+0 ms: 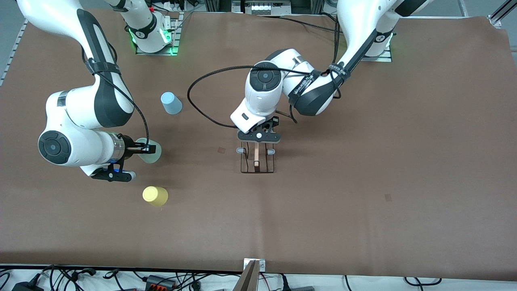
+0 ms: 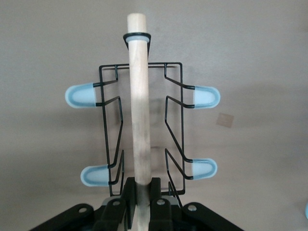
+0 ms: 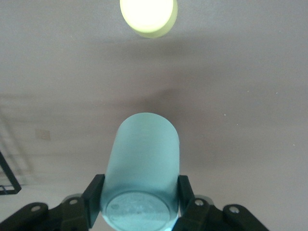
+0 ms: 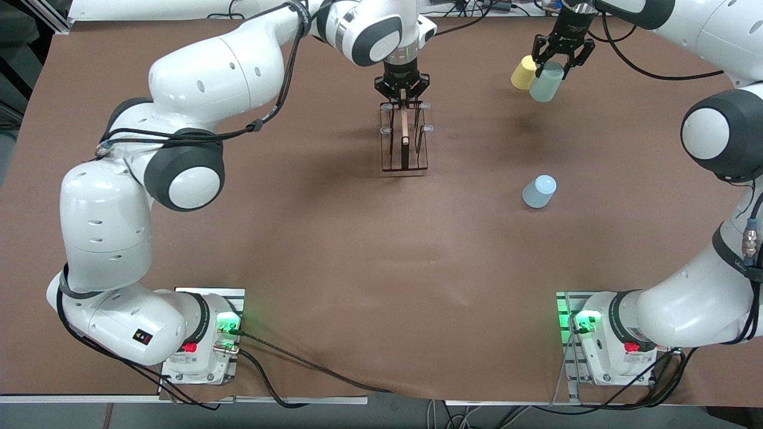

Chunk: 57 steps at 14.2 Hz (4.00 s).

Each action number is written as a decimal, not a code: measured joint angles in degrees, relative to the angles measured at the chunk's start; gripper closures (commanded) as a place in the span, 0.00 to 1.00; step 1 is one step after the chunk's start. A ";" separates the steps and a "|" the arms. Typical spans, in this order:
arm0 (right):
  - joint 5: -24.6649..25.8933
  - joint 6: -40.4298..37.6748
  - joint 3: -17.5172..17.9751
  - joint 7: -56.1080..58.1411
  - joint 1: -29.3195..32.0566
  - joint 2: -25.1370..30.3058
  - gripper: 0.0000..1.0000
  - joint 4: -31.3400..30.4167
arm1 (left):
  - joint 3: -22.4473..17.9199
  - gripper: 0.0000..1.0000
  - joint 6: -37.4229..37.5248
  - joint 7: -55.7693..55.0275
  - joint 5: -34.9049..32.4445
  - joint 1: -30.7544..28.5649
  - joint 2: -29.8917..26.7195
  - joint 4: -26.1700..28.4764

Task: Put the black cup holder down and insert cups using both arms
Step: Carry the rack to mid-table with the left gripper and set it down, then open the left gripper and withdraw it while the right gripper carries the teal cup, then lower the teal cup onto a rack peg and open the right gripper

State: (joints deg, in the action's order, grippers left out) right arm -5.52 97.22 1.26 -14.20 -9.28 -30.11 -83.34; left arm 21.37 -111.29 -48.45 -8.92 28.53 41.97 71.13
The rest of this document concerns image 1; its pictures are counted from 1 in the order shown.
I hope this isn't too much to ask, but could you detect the black base power cable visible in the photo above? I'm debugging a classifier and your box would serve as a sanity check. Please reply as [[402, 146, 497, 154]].
[[258, 12, 344, 35]]

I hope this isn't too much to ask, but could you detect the black looped floor cable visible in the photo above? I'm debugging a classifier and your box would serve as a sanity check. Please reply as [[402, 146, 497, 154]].
[[404, 276, 441, 286]]

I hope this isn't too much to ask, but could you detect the grey aluminium bar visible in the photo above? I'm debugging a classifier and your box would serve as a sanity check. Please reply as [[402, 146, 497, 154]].
[[233, 260, 261, 291]]

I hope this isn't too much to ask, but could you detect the black wire cup holder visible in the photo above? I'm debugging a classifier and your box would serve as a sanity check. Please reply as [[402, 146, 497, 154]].
[[236, 141, 276, 174]]

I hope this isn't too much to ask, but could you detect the black orange connector block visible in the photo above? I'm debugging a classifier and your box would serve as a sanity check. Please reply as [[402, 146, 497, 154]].
[[145, 274, 177, 290]]

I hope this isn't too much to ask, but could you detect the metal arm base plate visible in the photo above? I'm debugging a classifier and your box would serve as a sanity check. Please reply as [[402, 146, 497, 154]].
[[135, 11, 180, 56], [361, 45, 393, 62]]

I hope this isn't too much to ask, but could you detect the mint green plastic cup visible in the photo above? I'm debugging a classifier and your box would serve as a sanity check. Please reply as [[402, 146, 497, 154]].
[[135, 138, 162, 164]]

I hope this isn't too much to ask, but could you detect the black power adapter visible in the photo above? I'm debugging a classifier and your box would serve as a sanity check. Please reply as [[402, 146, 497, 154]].
[[11, 280, 44, 291]]

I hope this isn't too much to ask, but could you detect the large table cover sheet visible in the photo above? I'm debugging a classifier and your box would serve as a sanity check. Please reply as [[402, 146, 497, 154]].
[[0, 9, 517, 281]]

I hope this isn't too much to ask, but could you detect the pale yellow plastic cup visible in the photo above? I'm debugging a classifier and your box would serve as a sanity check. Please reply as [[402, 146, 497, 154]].
[[142, 186, 169, 207]]

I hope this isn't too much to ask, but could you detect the light blue plastic cup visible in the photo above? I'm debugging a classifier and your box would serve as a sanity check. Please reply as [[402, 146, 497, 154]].
[[160, 92, 183, 115]]

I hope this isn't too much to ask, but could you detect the white socket strip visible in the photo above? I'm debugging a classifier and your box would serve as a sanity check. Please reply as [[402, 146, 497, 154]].
[[242, 0, 292, 15]]

